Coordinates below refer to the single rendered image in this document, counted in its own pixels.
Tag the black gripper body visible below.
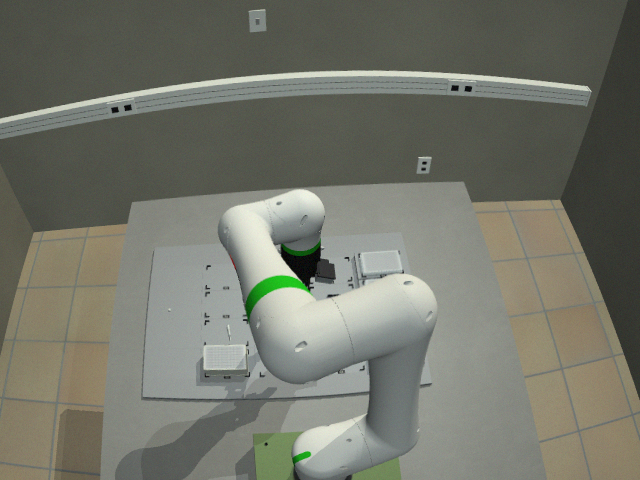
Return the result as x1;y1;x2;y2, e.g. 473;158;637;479
289;264;317;287

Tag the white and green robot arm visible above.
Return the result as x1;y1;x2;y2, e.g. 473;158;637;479
218;190;438;480

